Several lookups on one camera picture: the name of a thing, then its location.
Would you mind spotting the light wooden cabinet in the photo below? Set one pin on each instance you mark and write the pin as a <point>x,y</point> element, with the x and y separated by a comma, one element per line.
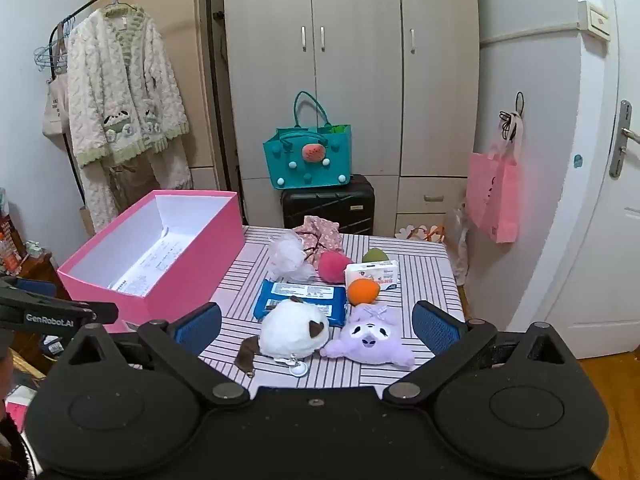
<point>180,10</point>

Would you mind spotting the printed paper sheet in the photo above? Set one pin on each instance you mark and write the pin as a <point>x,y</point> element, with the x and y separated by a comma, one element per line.
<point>152,265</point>

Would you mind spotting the white door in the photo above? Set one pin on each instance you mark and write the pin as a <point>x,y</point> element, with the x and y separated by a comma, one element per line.
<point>595,210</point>

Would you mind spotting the canvas tote bag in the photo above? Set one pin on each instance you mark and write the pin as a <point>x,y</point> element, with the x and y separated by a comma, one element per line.
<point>56,110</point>

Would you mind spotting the beige wardrobe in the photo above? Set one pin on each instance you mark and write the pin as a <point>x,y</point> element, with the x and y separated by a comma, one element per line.
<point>360,60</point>

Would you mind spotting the white fleece cardigan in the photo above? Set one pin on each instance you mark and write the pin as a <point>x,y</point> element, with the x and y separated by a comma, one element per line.
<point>115,90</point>

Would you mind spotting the pink strawberry plush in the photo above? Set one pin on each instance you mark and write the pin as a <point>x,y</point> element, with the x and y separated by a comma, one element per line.
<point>334,266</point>

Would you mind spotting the clear plastic bag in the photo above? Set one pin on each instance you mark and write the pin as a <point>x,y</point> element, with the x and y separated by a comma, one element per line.
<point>457,245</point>

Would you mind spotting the white tissue pack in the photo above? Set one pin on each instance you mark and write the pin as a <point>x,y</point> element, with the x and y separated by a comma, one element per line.
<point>372,274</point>

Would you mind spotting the white plush with brown patches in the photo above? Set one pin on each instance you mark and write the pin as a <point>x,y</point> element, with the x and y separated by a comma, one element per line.
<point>292,330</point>

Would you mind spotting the striped tablecloth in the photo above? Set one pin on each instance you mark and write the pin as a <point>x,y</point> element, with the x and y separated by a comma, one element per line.
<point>425,270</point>

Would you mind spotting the teal felt tote bag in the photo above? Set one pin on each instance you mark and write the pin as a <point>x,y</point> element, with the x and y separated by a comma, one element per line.
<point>305,160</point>

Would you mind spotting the orange plush ball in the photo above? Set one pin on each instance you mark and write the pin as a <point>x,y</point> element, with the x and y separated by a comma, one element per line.
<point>362,292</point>

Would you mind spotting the pink floral cloth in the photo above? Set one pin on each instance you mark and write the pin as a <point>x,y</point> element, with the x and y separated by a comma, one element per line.
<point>325,232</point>

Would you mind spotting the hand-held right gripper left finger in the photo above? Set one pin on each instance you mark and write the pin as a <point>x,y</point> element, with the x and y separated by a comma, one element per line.
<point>199,329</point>

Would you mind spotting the wooden side table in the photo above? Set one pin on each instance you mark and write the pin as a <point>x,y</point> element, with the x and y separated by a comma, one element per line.
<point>40,265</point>

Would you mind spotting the pink cardboard box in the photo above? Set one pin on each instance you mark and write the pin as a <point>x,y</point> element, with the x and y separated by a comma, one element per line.
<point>200,255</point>

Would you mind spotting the black clothes rack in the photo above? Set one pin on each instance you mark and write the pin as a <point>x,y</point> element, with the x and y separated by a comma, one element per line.
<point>215,85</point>

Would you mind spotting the cream fleece pants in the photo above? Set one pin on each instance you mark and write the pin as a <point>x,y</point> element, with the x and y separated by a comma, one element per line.
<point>165,170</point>

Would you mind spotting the blue wet wipes pack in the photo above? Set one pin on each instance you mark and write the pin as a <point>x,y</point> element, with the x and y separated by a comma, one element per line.
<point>320,296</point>

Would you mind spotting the pink tote bag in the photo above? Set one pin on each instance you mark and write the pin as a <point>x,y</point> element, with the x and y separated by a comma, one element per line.
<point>492,195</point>

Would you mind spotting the white mesh bath sponge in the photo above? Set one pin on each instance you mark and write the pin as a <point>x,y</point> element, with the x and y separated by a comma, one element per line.
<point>290,260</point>

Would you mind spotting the white wall box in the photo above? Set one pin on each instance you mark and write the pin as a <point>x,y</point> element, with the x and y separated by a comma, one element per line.
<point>595,21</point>

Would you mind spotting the purple plush toy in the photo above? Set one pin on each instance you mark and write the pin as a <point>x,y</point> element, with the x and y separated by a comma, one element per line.
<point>370,342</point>

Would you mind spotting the teal wall sticker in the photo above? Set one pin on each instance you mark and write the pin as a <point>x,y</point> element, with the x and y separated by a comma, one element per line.
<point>578,161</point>

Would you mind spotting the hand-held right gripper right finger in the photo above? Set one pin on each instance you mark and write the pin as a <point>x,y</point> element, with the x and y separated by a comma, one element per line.
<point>436,329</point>

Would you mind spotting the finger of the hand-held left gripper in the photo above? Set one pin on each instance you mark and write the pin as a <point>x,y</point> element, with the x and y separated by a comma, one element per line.
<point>35,287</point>
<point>55,316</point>

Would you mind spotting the black suitcase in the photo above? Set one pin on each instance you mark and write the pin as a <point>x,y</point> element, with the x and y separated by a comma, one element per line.
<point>330,210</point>

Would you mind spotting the floral gift bag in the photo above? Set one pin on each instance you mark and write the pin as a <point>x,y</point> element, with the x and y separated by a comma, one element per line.
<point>420,233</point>

